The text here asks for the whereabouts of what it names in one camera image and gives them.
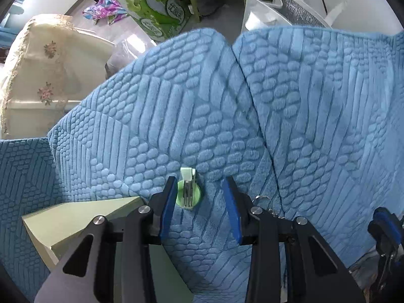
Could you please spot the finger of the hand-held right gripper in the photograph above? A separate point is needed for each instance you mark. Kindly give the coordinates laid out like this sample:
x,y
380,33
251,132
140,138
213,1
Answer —
x,y
386,230

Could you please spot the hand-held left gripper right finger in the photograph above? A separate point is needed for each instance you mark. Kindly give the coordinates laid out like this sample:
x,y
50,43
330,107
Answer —
x,y
235,221

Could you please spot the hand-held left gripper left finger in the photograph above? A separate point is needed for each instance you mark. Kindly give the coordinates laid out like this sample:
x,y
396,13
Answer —
x,y
167,217

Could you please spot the green hair clip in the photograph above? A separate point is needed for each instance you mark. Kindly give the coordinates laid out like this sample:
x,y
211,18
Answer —
x,y
189,191

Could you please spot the pale green jewelry box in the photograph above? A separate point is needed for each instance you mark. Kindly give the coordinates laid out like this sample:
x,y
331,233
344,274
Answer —
x,y
79,208

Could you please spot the blue textured sofa cover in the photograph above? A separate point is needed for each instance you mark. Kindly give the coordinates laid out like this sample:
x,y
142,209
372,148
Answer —
x,y
315,116

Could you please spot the clear plastic bag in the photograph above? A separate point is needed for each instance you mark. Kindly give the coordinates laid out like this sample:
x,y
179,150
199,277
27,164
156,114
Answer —
x,y
126,53

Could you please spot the floral cloth covered table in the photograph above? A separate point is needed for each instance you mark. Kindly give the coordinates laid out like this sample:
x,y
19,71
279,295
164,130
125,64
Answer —
x,y
38,69

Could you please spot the green carton box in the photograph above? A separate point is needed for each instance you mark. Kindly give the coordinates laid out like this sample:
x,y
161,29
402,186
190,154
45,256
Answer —
x,y
157,15

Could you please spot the white storage bag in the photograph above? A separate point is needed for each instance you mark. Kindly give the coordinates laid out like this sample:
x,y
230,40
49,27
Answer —
x,y
255,19

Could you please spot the purple floral wrapping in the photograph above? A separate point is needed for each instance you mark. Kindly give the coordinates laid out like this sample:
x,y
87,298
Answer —
x,y
107,6

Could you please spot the white insulated tote bag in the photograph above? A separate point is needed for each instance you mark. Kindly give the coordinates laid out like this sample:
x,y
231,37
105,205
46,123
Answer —
x,y
296,6

